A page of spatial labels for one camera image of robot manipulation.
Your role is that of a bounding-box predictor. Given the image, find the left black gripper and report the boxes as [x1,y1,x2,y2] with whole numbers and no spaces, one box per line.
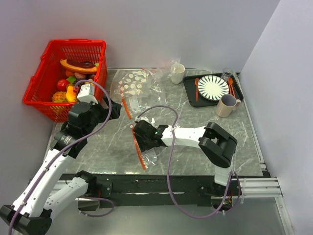
[83,94,121,137]

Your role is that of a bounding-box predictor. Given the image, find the clear zip bag orange zipper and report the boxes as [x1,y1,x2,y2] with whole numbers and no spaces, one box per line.
[122,96,163,170]

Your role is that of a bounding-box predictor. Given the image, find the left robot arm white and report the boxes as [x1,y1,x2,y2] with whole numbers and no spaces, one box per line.
[0,98,122,235]

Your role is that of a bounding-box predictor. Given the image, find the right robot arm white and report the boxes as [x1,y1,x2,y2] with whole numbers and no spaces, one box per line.
[133,120,238,195]

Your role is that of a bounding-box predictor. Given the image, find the polka dot zip bag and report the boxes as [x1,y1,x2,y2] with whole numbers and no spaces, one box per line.
[110,70,152,99]

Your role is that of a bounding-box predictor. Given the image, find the crumpled clear plastic bag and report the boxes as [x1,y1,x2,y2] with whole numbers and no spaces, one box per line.
[141,59,181,100]

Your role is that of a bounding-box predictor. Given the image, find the orange mango toy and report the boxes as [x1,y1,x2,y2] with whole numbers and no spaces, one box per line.
[66,86,78,102]

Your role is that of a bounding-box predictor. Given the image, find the green leaf toy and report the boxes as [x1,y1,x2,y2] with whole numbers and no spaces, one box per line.
[67,76,77,85]

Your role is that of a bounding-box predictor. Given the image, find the spiky yellow fruit toy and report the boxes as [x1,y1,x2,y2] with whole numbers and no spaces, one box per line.
[52,91,67,103]

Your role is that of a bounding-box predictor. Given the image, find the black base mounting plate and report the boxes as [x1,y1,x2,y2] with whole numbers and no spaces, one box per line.
[58,172,271,209]

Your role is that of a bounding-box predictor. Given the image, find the red apple toy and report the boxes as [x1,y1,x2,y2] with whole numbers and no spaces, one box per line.
[57,79,70,92]

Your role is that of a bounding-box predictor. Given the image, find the cream ceramic mug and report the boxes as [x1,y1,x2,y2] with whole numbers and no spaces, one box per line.
[171,63,185,85]

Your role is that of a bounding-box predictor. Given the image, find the orange plastic fork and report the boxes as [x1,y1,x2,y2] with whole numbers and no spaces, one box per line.
[195,78,199,102]

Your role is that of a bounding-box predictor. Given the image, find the red plastic basket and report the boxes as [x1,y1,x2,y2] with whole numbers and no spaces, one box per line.
[23,39,108,122]

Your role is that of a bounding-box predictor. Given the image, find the striped white plate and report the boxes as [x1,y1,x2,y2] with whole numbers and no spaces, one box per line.
[198,75,229,101]

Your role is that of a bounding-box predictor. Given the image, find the beige mug purple inside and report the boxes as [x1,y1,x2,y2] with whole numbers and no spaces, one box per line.
[216,94,241,118]

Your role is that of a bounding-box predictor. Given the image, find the orange plastic spoon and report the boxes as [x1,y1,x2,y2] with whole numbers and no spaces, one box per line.
[228,77,236,97]

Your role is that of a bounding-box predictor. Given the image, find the clear drinking glass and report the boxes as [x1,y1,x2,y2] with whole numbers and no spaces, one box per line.
[221,68,233,82]

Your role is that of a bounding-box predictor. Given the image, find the aluminium rail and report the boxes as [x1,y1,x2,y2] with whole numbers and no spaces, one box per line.
[14,177,284,231]

